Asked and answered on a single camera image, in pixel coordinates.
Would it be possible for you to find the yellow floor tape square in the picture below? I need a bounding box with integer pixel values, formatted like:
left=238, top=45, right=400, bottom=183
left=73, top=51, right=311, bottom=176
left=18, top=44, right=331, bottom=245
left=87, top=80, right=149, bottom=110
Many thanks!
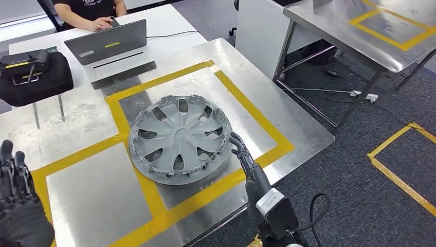
left=246, top=233, right=264, bottom=247

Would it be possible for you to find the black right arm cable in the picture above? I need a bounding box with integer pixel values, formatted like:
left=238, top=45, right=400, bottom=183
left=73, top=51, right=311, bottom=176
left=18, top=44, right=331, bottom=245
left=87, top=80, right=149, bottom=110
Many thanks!
left=292, top=193, right=331, bottom=247

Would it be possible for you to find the black laptop cable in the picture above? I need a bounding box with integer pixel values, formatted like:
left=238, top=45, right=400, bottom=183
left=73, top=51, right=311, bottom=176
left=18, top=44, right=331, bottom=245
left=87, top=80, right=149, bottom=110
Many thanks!
left=146, top=30, right=201, bottom=39

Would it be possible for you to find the grey plastic wheel cover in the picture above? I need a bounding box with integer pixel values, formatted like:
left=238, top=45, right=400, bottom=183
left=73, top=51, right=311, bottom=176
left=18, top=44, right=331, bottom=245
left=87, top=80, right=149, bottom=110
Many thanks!
left=128, top=94, right=233, bottom=186

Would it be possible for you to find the grey laptop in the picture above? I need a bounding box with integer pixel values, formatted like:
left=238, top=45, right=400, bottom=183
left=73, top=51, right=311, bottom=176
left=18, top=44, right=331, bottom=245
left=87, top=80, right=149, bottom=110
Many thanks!
left=63, top=19, right=158, bottom=91

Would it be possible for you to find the white desk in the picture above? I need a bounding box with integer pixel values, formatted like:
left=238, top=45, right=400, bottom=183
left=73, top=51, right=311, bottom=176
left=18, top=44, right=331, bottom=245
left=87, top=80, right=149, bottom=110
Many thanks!
left=8, top=3, right=208, bottom=90

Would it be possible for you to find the person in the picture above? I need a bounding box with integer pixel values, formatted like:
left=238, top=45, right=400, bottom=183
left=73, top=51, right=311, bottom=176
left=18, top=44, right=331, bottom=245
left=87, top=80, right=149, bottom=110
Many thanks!
left=51, top=0, right=128, bottom=32

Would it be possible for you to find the white floor cable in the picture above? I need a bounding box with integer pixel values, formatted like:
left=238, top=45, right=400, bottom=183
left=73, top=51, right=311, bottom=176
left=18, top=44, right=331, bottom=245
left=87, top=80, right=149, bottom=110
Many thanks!
left=291, top=87, right=353, bottom=95

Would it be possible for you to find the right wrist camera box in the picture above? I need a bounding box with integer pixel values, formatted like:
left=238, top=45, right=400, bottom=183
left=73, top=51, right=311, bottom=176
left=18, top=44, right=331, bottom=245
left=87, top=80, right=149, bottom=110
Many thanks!
left=255, top=187, right=300, bottom=240

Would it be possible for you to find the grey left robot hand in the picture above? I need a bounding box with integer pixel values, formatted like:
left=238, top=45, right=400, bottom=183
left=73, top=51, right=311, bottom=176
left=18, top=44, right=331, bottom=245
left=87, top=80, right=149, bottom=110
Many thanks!
left=0, top=139, right=56, bottom=247

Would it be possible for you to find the steel workbench table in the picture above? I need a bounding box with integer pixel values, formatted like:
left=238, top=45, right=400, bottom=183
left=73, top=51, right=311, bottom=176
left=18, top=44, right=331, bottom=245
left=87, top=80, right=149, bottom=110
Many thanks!
left=0, top=37, right=336, bottom=247

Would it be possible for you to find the white power strip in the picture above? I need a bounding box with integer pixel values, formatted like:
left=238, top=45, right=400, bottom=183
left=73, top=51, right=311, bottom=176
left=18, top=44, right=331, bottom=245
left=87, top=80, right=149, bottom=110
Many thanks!
left=350, top=89, right=379, bottom=103

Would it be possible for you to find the black carry bag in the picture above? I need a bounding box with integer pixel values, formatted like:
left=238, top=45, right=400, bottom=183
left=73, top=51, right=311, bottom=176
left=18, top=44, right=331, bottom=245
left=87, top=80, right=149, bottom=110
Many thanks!
left=0, top=51, right=75, bottom=108

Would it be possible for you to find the black electronic device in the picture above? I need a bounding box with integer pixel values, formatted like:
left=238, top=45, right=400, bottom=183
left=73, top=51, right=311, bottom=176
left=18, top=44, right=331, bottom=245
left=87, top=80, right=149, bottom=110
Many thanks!
left=0, top=49, right=52, bottom=86

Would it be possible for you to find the black floor cable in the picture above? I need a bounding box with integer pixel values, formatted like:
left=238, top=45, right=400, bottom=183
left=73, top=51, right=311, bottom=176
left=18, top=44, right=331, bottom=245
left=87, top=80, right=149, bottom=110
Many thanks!
left=373, top=101, right=428, bottom=132

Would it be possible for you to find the white desk panel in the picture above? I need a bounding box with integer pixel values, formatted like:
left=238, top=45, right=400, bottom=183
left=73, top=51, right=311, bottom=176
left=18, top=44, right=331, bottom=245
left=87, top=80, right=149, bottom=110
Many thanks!
left=235, top=0, right=323, bottom=81

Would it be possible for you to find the yellow tape on table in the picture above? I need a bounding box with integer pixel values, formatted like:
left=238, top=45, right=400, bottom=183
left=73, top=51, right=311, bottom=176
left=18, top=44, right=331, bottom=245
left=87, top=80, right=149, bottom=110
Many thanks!
left=349, top=0, right=436, bottom=52

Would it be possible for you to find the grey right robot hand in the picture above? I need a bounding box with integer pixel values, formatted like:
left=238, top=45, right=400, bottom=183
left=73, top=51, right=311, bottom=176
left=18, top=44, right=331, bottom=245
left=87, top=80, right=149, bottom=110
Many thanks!
left=229, top=132, right=273, bottom=226

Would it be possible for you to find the yellow tape on workbench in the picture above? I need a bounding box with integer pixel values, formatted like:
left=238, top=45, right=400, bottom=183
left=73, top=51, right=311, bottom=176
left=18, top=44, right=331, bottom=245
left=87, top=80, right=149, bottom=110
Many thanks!
left=30, top=60, right=296, bottom=247

